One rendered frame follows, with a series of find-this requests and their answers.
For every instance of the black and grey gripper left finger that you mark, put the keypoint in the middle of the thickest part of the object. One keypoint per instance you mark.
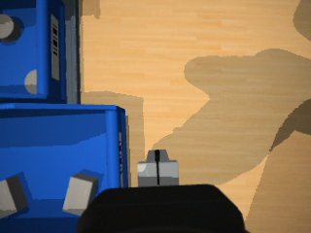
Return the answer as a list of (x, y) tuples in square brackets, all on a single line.
[(147, 171)]

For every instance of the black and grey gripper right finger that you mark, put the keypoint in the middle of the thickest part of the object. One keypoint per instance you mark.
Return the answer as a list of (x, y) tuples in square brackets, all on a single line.
[(168, 170)]

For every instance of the blue bin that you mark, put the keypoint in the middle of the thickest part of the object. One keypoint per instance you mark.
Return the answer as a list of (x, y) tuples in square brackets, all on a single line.
[(46, 144), (42, 33)]

